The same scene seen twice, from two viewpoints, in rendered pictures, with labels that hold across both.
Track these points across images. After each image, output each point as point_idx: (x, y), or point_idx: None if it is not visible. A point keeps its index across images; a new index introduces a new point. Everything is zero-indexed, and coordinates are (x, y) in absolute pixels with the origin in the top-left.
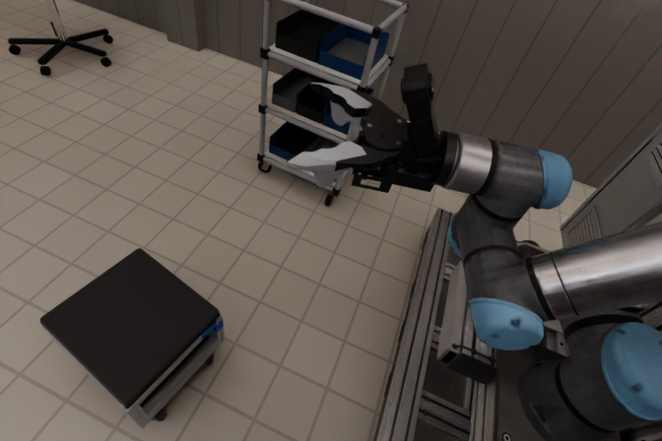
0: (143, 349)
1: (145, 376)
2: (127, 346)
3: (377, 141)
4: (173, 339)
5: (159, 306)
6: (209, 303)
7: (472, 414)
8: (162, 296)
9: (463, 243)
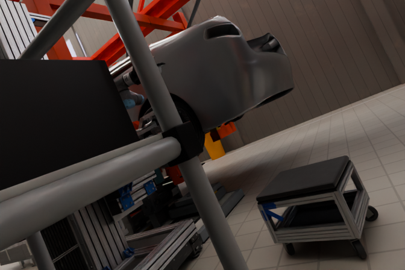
0: (284, 176)
1: (277, 175)
2: (293, 173)
3: None
4: (272, 183)
5: (289, 182)
6: (262, 196)
7: (141, 184)
8: (291, 184)
9: (135, 96)
